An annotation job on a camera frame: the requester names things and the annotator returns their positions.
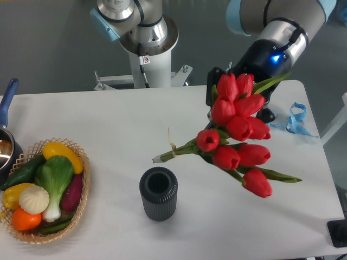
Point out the blue ribbon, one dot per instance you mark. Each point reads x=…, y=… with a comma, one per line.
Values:
x=294, y=123

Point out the yellow bell pepper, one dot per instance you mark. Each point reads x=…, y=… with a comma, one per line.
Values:
x=11, y=195

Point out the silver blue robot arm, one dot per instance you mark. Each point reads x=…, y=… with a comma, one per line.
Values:
x=283, y=28

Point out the white frame bar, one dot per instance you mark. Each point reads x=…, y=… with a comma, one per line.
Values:
x=335, y=124

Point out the orange fruit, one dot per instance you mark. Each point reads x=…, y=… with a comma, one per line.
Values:
x=23, y=221

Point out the white steamed bun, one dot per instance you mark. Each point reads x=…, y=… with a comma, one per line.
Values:
x=34, y=199

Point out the woven bamboo basket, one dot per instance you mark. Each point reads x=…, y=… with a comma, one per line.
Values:
x=33, y=236

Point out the black device at edge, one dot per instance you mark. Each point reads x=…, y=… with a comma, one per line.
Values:
x=337, y=231

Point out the purple sweet potato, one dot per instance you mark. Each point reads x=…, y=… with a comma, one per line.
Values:
x=73, y=194

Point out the green pea pods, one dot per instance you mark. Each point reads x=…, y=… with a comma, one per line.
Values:
x=56, y=226

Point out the blue handled saucepan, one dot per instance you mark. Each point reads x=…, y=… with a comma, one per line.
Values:
x=10, y=149

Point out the green cucumber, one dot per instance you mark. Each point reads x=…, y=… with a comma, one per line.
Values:
x=25, y=174

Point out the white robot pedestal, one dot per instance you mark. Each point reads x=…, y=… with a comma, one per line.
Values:
x=149, y=51

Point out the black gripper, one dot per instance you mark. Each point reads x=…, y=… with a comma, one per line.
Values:
x=264, y=59

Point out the red tulip bouquet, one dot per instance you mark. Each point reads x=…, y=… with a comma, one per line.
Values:
x=235, y=100

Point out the green bok choy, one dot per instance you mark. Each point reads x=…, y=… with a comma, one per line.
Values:
x=54, y=176

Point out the dark grey ribbed vase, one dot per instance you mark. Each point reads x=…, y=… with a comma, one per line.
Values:
x=158, y=188

